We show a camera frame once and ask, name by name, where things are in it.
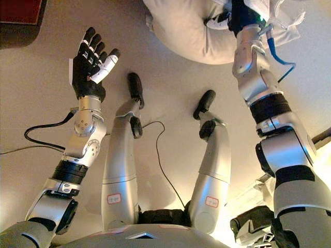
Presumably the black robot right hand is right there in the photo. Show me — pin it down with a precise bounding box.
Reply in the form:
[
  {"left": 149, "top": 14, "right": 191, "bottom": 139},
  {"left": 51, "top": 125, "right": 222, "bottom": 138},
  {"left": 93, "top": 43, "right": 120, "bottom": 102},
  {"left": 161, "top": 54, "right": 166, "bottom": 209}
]
[{"left": 204, "top": 0, "right": 269, "bottom": 33}]

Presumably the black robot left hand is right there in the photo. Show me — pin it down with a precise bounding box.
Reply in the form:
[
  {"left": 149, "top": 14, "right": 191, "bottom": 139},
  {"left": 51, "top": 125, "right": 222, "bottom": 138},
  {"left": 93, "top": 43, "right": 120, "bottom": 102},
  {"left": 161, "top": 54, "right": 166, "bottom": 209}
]
[{"left": 68, "top": 26, "right": 122, "bottom": 102}]

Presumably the silver robot leg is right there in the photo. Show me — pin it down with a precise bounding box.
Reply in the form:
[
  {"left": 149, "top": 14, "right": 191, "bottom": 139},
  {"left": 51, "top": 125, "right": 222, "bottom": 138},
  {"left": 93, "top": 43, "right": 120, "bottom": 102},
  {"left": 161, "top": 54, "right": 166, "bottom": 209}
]
[
  {"left": 188, "top": 89, "right": 232, "bottom": 235},
  {"left": 100, "top": 72, "right": 145, "bottom": 229}
]

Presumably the thick black wrist cable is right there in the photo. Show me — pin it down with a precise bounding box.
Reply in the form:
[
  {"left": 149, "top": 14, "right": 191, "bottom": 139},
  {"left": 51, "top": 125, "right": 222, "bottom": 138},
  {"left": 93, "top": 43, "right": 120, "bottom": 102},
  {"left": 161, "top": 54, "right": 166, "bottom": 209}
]
[{"left": 24, "top": 111, "right": 76, "bottom": 151}]

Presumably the grey robot torso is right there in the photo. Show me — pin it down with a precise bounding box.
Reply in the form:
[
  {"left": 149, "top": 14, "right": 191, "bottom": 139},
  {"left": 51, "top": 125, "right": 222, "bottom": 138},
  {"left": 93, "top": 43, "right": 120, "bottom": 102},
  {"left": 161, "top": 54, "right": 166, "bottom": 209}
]
[{"left": 0, "top": 209, "right": 233, "bottom": 248}]

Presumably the silver robot right leg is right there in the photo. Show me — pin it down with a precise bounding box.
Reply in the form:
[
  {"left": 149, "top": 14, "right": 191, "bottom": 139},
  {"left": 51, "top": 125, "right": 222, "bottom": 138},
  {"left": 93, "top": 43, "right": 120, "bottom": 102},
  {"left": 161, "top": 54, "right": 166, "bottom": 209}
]
[{"left": 188, "top": 89, "right": 232, "bottom": 235}]

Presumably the white ruffled pillow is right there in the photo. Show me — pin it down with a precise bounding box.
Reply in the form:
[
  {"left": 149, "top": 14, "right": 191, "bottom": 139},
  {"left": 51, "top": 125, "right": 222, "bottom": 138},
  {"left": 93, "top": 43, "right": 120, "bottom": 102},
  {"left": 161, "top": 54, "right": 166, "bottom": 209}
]
[{"left": 143, "top": 0, "right": 307, "bottom": 65}]

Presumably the silver robot left leg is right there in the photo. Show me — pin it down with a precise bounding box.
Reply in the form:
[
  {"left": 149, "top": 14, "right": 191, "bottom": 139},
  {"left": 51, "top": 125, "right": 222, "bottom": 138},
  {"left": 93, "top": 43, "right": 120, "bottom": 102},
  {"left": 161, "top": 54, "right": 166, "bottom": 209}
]
[{"left": 100, "top": 72, "right": 145, "bottom": 229}]

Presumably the blue wrist cable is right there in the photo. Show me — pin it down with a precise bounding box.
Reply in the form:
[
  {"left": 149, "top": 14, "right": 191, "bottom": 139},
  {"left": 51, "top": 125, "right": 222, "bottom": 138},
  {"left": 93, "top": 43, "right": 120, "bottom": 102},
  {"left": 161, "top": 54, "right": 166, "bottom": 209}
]
[{"left": 266, "top": 37, "right": 296, "bottom": 83}]

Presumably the reddish brown wooden desk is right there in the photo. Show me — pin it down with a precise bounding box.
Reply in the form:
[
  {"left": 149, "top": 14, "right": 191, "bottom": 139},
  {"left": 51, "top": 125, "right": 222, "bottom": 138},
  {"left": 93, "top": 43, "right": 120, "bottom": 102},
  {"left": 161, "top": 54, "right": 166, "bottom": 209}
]
[{"left": 0, "top": 0, "right": 49, "bottom": 50}]

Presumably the thin black floor cable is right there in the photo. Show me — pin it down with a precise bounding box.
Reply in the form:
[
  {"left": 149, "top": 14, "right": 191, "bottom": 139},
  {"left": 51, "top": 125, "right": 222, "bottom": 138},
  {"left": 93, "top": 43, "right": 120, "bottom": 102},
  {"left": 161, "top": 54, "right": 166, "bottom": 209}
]
[{"left": 141, "top": 120, "right": 186, "bottom": 210}]

